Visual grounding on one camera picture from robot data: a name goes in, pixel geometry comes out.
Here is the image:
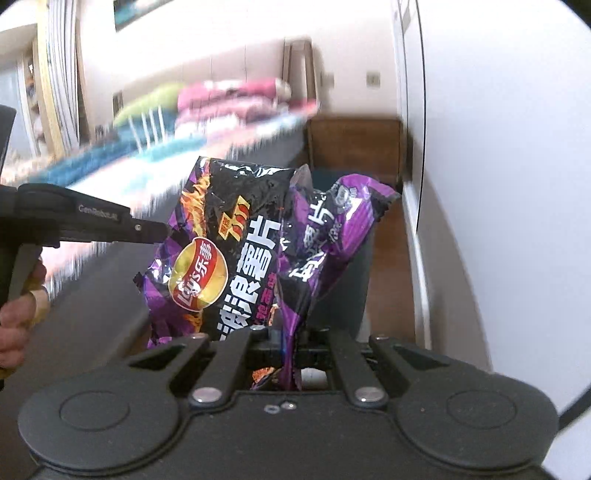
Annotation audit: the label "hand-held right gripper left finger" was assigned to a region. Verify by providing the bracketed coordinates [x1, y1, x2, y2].
[127, 329, 260, 409]

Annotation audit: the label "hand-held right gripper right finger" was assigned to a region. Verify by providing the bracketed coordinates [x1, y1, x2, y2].
[323, 329, 452, 409]

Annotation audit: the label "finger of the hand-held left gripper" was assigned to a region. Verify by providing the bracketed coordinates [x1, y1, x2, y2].
[121, 216, 170, 244]

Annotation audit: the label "dark green trash bin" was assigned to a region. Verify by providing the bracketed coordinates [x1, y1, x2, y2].
[307, 167, 377, 344]

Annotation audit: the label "black and purple chip bag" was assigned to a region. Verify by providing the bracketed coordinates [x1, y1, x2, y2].
[134, 156, 297, 352]

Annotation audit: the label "person's left hand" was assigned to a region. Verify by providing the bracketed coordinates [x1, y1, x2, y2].
[0, 258, 49, 377]

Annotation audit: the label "floral printed blanket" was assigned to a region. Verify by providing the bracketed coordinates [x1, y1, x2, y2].
[28, 111, 306, 289]

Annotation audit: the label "teal checked quilt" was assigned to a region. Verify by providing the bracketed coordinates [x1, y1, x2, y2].
[44, 136, 197, 185]

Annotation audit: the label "white router with antennas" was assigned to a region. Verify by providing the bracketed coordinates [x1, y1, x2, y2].
[128, 105, 168, 145]

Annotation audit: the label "green pillow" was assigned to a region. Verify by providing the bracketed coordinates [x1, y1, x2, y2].
[113, 83, 186, 128]

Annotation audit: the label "white curtain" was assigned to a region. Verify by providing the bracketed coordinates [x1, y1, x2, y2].
[45, 0, 92, 149]

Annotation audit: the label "pink folded garment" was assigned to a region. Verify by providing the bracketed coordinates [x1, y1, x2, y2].
[177, 102, 320, 136]

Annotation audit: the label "pink folded blankets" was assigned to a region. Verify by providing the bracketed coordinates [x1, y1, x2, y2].
[178, 78, 293, 112]

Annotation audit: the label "wooden nightstand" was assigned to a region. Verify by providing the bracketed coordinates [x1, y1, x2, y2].
[305, 117, 403, 186]

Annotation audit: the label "wooden bed with beige headboard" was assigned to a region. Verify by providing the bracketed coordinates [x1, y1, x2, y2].
[28, 39, 320, 352]

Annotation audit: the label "dark wall picture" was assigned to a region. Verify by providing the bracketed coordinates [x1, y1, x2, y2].
[114, 0, 195, 31]

